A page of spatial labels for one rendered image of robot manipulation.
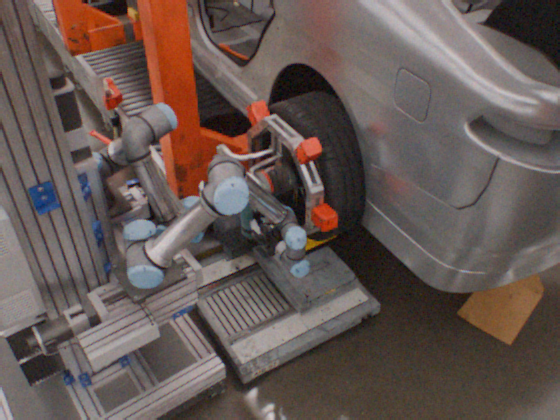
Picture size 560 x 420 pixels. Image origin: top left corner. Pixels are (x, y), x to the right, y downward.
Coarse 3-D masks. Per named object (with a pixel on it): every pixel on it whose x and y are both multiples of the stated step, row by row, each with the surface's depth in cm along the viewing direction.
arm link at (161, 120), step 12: (156, 108) 213; (168, 108) 215; (144, 120) 208; (156, 120) 210; (168, 120) 213; (156, 132) 210; (168, 132) 216; (120, 144) 233; (108, 156) 241; (120, 156) 238; (120, 168) 246
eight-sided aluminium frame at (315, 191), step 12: (264, 120) 247; (276, 120) 247; (252, 132) 263; (264, 132) 263; (276, 132) 242; (288, 132) 242; (252, 144) 269; (288, 144) 235; (300, 168) 234; (312, 168) 235; (312, 180) 238; (312, 192) 233; (312, 204) 237; (312, 228) 246
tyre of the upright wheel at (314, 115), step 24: (312, 96) 251; (288, 120) 247; (312, 120) 237; (336, 120) 239; (264, 144) 277; (336, 144) 234; (264, 168) 286; (336, 168) 233; (360, 168) 238; (336, 192) 235; (360, 192) 241; (360, 216) 252; (312, 240) 268
